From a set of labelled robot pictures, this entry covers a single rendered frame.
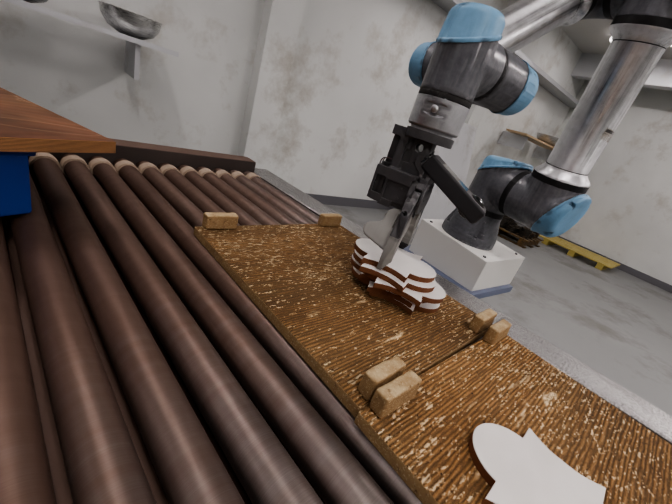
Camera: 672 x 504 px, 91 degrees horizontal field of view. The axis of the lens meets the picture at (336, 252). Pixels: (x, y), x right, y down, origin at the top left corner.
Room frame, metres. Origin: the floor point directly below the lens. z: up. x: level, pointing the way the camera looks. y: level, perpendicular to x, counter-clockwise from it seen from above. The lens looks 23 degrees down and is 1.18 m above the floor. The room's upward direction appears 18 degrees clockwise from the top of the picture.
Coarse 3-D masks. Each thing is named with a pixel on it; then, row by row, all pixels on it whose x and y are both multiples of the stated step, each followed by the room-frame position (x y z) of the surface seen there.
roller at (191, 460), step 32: (32, 160) 0.61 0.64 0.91; (64, 192) 0.51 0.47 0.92; (64, 224) 0.42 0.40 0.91; (96, 256) 0.36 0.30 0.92; (96, 288) 0.31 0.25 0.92; (96, 320) 0.28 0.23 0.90; (128, 320) 0.27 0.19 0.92; (128, 352) 0.24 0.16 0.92; (160, 352) 0.25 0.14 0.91; (128, 384) 0.21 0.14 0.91; (160, 384) 0.21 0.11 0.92; (160, 416) 0.19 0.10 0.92; (192, 416) 0.20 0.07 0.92; (160, 448) 0.17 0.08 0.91; (192, 448) 0.17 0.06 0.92; (160, 480) 0.15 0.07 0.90; (192, 480) 0.15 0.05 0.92; (224, 480) 0.16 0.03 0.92
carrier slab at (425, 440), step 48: (432, 384) 0.31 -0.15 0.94; (480, 384) 0.34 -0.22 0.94; (528, 384) 0.37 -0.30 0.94; (576, 384) 0.41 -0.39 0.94; (384, 432) 0.23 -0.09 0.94; (432, 432) 0.24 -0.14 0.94; (576, 432) 0.31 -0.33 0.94; (624, 432) 0.34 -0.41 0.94; (432, 480) 0.19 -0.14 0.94; (480, 480) 0.21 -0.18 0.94; (624, 480) 0.26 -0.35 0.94
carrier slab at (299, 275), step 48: (240, 240) 0.51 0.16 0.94; (288, 240) 0.58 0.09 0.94; (336, 240) 0.66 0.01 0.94; (288, 288) 0.41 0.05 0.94; (336, 288) 0.46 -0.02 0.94; (288, 336) 0.32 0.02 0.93; (336, 336) 0.34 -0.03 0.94; (384, 336) 0.37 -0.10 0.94; (432, 336) 0.41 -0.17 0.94; (480, 336) 0.47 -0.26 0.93; (336, 384) 0.27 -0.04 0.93
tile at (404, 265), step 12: (360, 240) 0.54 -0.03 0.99; (360, 252) 0.50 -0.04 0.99; (372, 252) 0.51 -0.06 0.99; (396, 252) 0.54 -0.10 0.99; (408, 252) 0.56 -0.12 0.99; (372, 264) 0.48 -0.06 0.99; (396, 264) 0.49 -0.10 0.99; (408, 264) 0.50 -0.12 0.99; (420, 264) 0.52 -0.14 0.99; (396, 276) 0.46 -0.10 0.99; (408, 276) 0.47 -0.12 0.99; (420, 276) 0.47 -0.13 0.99; (432, 276) 0.49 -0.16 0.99
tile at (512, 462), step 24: (480, 432) 0.25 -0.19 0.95; (504, 432) 0.26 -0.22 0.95; (528, 432) 0.27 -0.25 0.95; (480, 456) 0.23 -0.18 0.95; (504, 456) 0.23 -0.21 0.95; (528, 456) 0.24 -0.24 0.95; (552, 456) 0.25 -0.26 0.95; (504, 480) 0.21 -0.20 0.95; (528, 480) 0.22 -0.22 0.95; (552, 480) 0.23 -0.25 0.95; (576, 480) 0.23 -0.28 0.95
